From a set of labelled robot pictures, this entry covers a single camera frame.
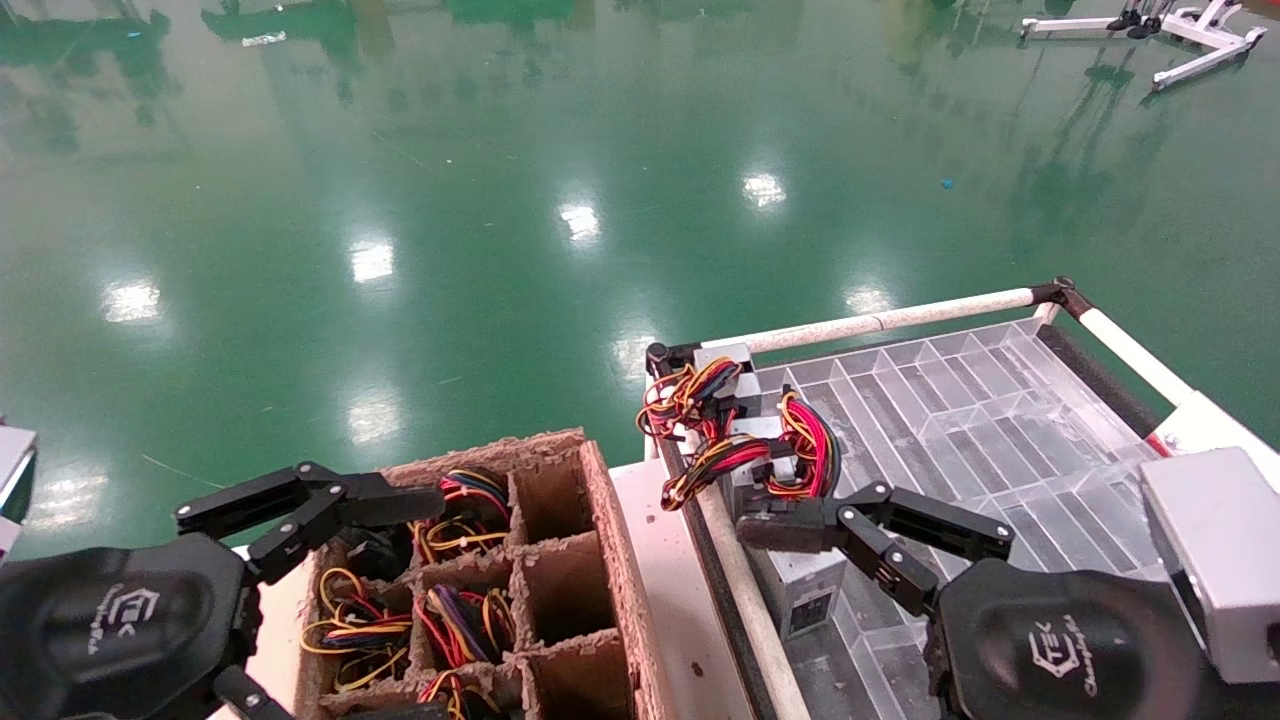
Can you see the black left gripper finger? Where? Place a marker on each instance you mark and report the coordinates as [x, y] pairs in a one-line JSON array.
[[380, 503]]

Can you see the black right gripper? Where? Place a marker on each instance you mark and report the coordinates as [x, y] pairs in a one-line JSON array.
[[1070, 650]]

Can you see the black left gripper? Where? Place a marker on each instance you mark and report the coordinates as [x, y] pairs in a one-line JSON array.
[[110, 630]]

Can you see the clear plastic compartment tray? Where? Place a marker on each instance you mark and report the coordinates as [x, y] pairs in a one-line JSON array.
[[980, 420]]

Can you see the brown cardboard divider box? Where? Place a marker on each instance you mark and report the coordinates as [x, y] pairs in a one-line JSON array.
[[600, 560]]

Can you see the black foam strip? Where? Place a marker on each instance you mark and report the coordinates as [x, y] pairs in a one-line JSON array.
[[1095, 378]]

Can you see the white sheet red print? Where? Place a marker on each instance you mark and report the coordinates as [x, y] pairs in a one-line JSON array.
[[1220, 430]]

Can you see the white metal floor stand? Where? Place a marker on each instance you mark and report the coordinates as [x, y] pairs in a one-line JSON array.
[[1190, 20]]

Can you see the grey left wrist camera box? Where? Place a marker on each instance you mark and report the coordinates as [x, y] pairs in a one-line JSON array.
[[15, 480]]

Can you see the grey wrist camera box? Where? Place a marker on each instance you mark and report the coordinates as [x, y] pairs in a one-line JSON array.
[[15, 480], [1220, 560]]

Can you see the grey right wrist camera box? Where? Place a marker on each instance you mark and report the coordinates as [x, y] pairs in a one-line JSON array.
[[1220, 560]]

